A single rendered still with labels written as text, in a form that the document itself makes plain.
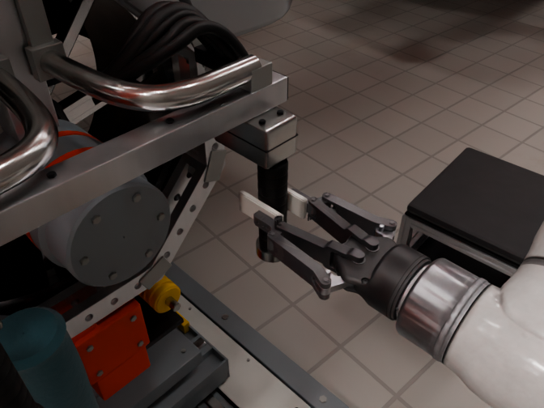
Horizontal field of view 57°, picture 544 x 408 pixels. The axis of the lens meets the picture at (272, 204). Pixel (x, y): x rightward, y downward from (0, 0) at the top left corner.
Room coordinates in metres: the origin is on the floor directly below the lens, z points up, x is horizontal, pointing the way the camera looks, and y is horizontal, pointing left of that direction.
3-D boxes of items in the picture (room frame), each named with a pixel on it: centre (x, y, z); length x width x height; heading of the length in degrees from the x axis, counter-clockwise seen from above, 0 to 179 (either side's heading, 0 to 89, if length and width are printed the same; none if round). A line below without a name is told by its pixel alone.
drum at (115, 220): (0.47, 0.23, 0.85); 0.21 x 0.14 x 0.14; 46
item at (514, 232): (1.11, -0.63, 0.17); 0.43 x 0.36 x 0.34; 139
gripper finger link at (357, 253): (0.40, -0.05, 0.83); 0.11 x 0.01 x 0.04; 57
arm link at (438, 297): (0.32, -0.17, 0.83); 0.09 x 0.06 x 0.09; 136
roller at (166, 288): (0.67, 0.27, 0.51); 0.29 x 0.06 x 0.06; 46
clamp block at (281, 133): (0.50, 0.02, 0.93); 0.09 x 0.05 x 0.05; 46
